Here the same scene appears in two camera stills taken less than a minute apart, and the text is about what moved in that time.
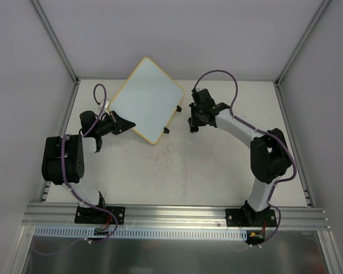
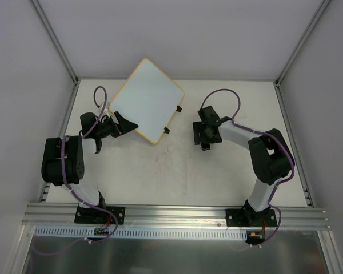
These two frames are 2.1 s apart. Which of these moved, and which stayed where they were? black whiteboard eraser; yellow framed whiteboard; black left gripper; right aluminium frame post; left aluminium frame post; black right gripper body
Moved: black right gripper body; black whiteboard eraser
Stayed: right aluminium frame post; yellow framed whiteboard; left aluminium frame post; black left gripper
